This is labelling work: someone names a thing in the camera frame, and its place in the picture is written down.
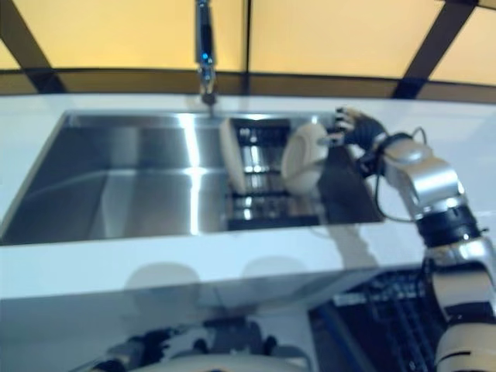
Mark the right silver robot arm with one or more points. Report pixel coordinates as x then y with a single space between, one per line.
434 182

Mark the brown window sill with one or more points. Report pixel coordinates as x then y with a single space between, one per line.
116 81

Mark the cream ceramic plate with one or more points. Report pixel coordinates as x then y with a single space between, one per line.
304 159
232 155

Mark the cream robot torso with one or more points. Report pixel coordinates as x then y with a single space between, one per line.
217 364

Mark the chrome kitchen faucet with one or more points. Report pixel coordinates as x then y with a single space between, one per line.
204 35

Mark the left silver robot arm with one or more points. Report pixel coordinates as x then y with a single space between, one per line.
120 356

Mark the right robot hand dark glove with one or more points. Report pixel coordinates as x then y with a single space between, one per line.
364 129

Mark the left robot hand dark glove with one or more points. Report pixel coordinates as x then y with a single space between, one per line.
162 338

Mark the stainless steel sink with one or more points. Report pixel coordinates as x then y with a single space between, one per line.
116 178

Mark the black sink dish rack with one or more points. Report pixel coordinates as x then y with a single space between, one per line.
263 209

